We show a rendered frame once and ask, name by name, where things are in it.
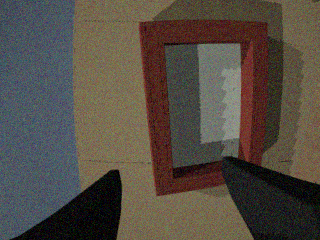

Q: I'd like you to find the red rectangular picture frame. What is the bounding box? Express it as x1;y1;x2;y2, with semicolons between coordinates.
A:
139;19;269;197

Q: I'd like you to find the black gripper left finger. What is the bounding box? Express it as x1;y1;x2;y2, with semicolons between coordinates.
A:
9;169;123;240

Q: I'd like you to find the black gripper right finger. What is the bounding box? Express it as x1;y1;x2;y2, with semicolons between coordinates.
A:
221;156;320;240

